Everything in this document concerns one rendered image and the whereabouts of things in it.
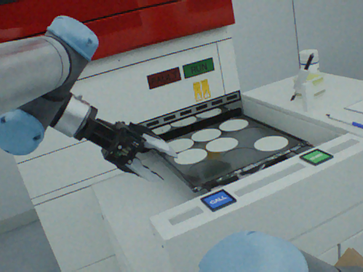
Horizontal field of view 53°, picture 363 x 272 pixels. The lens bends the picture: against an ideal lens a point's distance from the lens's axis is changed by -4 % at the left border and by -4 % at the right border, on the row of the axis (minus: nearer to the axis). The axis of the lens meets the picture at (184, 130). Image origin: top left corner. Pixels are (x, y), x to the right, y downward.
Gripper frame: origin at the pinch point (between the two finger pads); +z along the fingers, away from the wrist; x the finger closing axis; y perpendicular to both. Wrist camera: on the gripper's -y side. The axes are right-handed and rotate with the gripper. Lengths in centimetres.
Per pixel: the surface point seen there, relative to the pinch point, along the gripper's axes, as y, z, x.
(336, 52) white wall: -217, 179, 142
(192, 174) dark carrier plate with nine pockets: -17.5, 15.6, -0.8
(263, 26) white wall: -208, 97, 112
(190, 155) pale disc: -29.1, 17.4, 2.5
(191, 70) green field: -49, 11, 26
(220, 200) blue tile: 9.3, 10.5, 0.3
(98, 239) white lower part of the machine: -50, 14, -42
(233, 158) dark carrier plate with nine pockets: -18.4, 24.5, 8.7
